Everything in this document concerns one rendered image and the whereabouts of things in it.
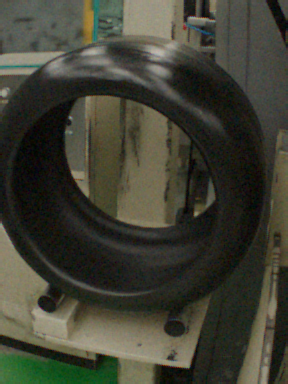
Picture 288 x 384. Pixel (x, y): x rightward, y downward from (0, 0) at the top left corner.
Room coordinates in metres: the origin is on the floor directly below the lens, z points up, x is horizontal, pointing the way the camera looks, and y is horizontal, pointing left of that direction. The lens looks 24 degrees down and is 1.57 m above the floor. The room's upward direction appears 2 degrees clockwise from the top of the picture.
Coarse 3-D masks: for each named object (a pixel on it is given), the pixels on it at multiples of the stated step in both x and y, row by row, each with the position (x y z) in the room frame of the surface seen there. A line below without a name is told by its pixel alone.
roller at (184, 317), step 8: (192, 304) 0.91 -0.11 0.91; (176, 312) 0.86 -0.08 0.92; (184, 312) 0.87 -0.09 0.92; (168, 320) 0.84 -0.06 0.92; (176, 320) 0.84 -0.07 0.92; (184, 320) 0.84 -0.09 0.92; (168, 328) 0.83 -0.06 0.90; (176, 328) 0.83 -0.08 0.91; (184, 328) 0.83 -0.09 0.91; (176, 336) 0.83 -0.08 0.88
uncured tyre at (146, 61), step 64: (64, 64) 0.90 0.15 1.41; (128, 64) 0.86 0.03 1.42; (192, 64) 0.90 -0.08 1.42; (0, 128) 0.92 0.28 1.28; (64, 128) 1.17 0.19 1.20; (192, 128) 0.82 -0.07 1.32; (256, 128) 0.93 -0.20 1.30; (0, 192) 0.91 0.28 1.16; (64, 192) 1.15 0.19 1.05; (256, 192) 0.83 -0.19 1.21; (64, 256) 1.03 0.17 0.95; (128, 256) 1.10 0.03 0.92; (192, 256) 1.05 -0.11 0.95
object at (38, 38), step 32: (0, 0) 1.70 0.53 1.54; (32, 0) 1.67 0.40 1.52; (64, 0) 1.64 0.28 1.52; (96, 0) 1.61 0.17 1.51; (0, 32) 1.70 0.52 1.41; (32, 32) 1.67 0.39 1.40; (64, 32) 1.64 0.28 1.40; (96, 32) 1.62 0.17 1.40; (0, 64) 1.69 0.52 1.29; (32, 64) 1.66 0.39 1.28
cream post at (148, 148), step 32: (128, 0) 1.24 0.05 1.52; (160, 0) 1.22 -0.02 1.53; (128, 32) 1.24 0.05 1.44; (160, 32) 1.22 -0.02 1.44; (128, 128) 1.23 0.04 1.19; (160, 128) 1.22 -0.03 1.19; (128, 160) 1.23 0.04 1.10; (160, 160) 1.22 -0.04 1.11; (128, 192) 1.23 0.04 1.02; (160, 192) 1.22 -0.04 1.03
